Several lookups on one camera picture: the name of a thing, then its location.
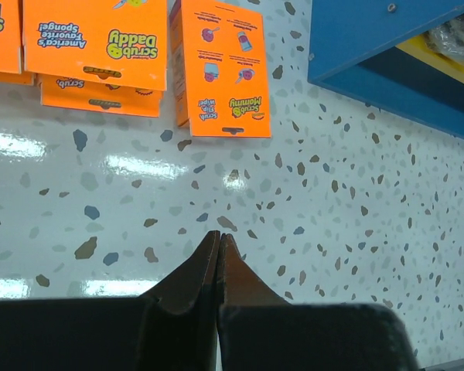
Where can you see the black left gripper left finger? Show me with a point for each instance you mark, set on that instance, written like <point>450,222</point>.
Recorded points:
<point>171,326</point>

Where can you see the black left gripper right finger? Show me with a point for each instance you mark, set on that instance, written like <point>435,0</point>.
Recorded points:
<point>259,330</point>

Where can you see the bagged silver sponges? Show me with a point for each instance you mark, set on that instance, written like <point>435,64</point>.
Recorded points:
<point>448,39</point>

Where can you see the blue pink yellow shelf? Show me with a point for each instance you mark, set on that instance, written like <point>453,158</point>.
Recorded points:
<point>368,51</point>

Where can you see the orange Scrub Mommy box bottom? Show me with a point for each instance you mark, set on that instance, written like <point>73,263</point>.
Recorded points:
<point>220,70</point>

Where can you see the orange sponge box stack middle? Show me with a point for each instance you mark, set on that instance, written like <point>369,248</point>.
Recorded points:
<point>103,56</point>

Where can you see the orange sponge box far left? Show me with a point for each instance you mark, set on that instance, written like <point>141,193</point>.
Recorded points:
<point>12,68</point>

